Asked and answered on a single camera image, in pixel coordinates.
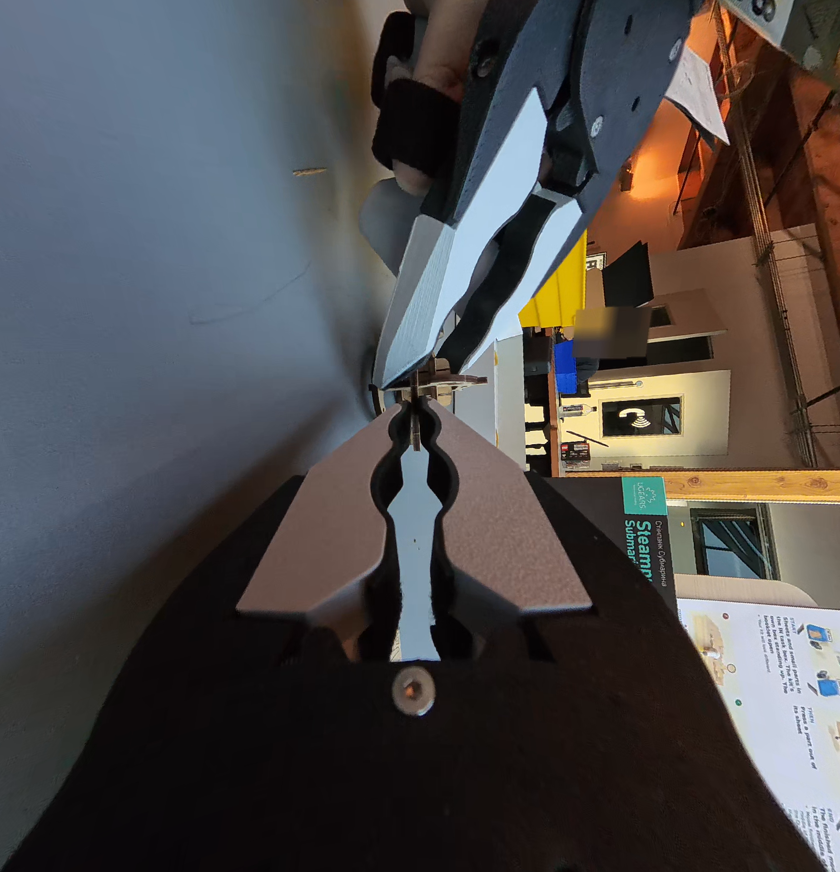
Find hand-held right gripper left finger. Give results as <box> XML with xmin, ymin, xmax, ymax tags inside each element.
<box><xmin>237</xmin><ymin>402</ymin><xmax>403</xmax><ymax>660</ymax></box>

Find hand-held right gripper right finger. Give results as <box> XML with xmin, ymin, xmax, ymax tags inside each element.
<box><xmin>428</xmin><ymin>399</ymin><xmax>593</xmax><ymax>660</ymax></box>

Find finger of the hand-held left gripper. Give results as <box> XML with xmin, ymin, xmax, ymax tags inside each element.
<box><xmin>436</xmin><ymin>188</ymin><xmax>586</xmax><ymax>373</ymax></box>
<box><xmin>372</xmin><ymin>89</ymin><xmax>548</xmax><ymax>392</ymax></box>

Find wooden model wheel assembly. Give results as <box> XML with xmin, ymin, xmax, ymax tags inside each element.
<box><xmin>368</xmin><ymin>357</ymin><xmax>489</xmax><ymax>410</ymax></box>

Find dark model kit box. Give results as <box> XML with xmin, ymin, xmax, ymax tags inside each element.
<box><xmin>548</xmin><ymin>476</ymin><xmax>680</xmax><ymax>615</ymax></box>

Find person's left hand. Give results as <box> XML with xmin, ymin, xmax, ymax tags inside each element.
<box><xmin>387</xmin><ymin>0</ymin><xmax>493</xmax><ymax>197</ymax></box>

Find black board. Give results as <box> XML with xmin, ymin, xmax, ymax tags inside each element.
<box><xmin>600</xmin><ymin>240</ymin><xmax>656</xmax><ymax>309</ymax></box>

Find white box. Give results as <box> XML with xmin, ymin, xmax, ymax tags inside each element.
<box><xmin>454</xmin><ymin>332</ymin><xmax>527</xmax><ymax>472</ymax></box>

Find blue bin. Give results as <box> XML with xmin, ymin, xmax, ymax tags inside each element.
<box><xmin>555</xmin><ymin>341</ymin><xmax>591</xmax><ymax>396</ymax></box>

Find phone sign panel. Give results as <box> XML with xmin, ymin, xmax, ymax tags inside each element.
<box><xmin>601</xmin><ymin>396</ymin><xmax>685</xmax><ymax>439</ymax></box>

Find dark framed window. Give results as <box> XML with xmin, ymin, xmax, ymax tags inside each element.
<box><xmin>690</xmin><ymin>505</ymin><xmax>779</xmax><ymax>582</ymax></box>

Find beige rounded panel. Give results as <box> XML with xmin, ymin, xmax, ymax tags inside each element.
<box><xmin>675</xmin><ymin>574</ymin><xmax>820</xmax><ymax>609</ymax></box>

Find wooden beam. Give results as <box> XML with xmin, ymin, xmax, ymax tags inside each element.
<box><xmin>563</xmin><ymin>469</ymin><xmax>840</xmax><ymax>507</ymax></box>

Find white instruction sheet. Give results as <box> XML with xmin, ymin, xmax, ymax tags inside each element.
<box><xmin>675</xmin><ymin>596</ymin><xmax>840</xmax><ymax>872</ymax></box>

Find metal wire cable tray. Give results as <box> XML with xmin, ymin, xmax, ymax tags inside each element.
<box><xmin>714</xmin><ymin>5</ymin><xmax>820</xmax><ymax>469</ymax></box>

